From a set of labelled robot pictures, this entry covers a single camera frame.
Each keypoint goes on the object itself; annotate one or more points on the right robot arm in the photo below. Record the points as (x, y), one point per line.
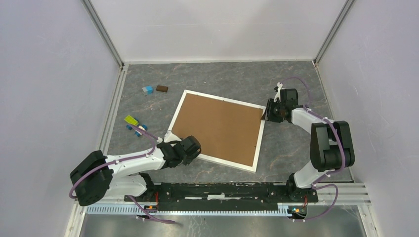
(331, 147)

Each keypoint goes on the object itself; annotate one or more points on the toy brick car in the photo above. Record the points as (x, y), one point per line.
(134, 124)

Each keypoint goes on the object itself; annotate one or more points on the brown cardboard backing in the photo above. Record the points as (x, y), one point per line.
(219, 127)

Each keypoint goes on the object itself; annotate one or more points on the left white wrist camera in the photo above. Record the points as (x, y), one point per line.
(169, 138)

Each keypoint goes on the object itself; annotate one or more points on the slotted cable duct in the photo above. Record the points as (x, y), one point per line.
(133, 209)

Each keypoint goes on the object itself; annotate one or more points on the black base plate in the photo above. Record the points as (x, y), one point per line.
(240, 196)

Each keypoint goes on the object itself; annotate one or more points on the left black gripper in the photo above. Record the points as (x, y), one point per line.
(187, 161)

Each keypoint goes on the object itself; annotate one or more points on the white picture frame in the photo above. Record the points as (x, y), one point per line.
(258, 144)

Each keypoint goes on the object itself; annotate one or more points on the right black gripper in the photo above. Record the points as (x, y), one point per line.
(268, 115)

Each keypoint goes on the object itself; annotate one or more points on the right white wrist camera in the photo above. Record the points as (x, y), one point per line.
(278, 89)

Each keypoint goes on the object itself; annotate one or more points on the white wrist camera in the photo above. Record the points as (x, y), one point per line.
(278, 89)
(169, 138)

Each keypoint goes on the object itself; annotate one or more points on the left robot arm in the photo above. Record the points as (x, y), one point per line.
(99, 176)

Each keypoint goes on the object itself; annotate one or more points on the brown toy block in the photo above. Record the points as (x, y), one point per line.
(161, 88)

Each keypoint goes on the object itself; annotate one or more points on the blue grey toy block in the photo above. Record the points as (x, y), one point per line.
(147, 90)

